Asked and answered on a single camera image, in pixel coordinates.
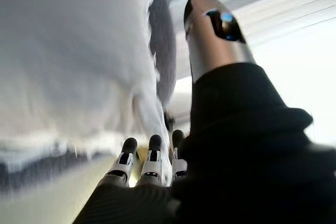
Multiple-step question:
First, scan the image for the grey fringed fleece blanket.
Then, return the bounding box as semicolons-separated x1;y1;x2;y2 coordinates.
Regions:
0;0;173;185

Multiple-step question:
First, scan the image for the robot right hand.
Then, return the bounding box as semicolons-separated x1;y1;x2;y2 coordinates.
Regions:
73;0;336;224

